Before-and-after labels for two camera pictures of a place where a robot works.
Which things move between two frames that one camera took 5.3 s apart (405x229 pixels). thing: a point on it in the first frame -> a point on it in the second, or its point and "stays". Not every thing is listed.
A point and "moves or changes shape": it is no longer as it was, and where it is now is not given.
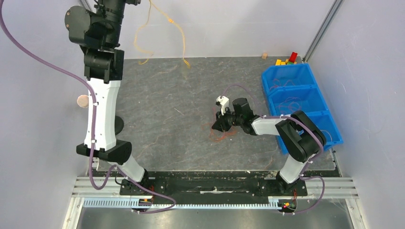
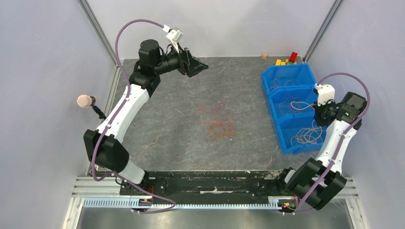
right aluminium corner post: (322, 31) stays
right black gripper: (227, 119) -> (321, 114)
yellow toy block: (279, 62) stays
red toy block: (293, 57) stays
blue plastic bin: (290, 88) stays
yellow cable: (170, 21) moves or changes shape
